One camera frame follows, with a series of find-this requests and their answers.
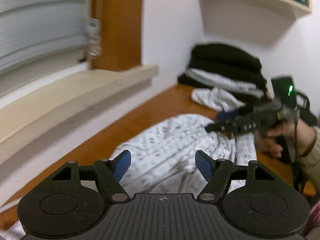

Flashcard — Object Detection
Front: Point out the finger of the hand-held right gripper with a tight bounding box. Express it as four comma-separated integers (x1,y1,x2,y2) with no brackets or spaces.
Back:
205,119,238,133
216,106,252,120

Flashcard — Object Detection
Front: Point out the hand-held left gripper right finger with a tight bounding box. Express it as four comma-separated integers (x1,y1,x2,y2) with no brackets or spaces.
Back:
194,149,276,203

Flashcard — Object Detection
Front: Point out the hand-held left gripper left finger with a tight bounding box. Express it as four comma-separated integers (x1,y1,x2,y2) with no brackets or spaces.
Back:
51,149,132,203

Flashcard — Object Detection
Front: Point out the person's right forearm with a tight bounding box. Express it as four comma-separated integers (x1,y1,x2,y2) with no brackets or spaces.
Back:
297,126,320,198

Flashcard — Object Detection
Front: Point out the person's right hand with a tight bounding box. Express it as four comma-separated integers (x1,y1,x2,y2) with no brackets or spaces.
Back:
255,119,317,159

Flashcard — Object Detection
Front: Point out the grey folded garment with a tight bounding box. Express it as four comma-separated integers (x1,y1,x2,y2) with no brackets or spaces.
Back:
186,68,253,87

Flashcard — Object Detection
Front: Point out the beige window sill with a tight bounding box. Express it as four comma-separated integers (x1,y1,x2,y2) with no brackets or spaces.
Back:
0,64,160,155

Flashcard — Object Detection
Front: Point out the pink cloth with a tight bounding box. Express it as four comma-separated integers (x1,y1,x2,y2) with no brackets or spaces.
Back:
309,201,320,232

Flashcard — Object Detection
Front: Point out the white window blind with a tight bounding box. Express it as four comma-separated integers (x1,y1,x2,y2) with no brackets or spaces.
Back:
0,0,97,80

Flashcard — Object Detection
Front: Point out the beige wall shelf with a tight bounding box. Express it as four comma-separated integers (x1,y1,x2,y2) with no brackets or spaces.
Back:
194,0,313,47

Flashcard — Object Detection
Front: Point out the clear blind cord weight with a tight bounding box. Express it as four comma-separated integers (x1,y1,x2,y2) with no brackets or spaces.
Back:
84,17,102,61

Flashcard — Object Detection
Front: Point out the wooden window frame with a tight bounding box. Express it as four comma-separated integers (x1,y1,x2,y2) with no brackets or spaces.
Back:
90,0,143,71

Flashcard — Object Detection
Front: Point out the blind ball chain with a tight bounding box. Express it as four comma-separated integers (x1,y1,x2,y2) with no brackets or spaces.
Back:
93,0,103,20

